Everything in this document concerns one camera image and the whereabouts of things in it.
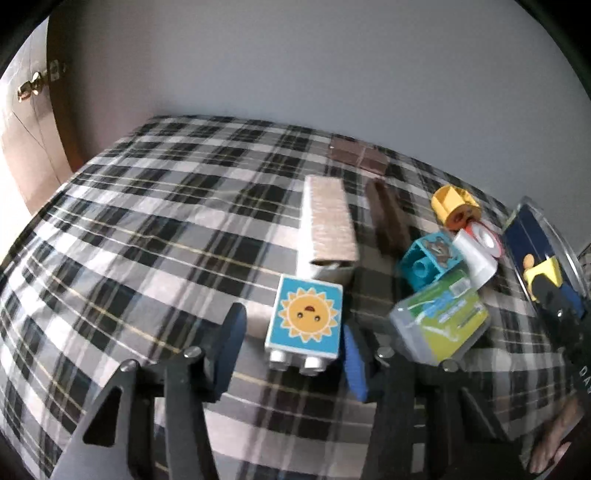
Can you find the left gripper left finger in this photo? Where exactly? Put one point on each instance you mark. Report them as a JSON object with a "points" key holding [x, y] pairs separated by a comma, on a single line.
{"points": [[114, 439]]}

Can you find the teal bear toy block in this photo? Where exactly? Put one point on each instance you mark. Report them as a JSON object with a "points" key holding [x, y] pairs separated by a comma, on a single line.
{"points": [[428, 259]]}

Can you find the blue cookie tin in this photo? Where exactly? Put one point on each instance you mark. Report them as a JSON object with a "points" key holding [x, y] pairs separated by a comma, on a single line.
{"points": [[528, 231]]}

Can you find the yellow toy block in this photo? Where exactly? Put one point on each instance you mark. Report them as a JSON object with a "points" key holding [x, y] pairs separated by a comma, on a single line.
{"points": [[455, 207]]}

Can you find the sun picture toy block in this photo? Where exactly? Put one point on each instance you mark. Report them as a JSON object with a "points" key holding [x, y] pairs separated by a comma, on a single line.
{"points": [[306, 325]]}

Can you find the black white plaid tablecloth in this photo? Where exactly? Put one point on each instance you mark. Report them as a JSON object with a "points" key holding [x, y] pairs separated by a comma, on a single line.
{"points": [[143, 251]]}

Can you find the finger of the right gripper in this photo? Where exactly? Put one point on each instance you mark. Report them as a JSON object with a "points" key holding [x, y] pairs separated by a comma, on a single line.
{"points": [[551, 298]]}

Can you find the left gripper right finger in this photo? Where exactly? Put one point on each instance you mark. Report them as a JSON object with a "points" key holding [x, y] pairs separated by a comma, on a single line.
{"points": [[430, 423]]}

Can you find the brown wallet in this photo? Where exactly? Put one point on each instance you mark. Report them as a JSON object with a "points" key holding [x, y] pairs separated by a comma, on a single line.
{"points": [[359, 155]]}

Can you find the person's hand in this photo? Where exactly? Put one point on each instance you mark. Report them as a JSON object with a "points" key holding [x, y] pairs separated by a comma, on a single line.
{"points": [[552, 447]]}

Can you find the brown wooden door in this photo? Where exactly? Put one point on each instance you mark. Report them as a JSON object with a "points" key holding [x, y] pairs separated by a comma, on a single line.
{"points": [[39, 145]]}

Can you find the brass door knob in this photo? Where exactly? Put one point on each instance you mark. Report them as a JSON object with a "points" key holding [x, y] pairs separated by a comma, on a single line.
{"points": [[32, 87]]}

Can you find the white box with beige top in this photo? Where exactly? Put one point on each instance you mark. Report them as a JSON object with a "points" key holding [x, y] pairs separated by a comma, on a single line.
{"points": [[326, 249]]}

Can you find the small yellow block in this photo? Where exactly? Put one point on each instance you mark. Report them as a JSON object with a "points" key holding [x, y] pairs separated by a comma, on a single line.
{"points": [[549, 268]]}

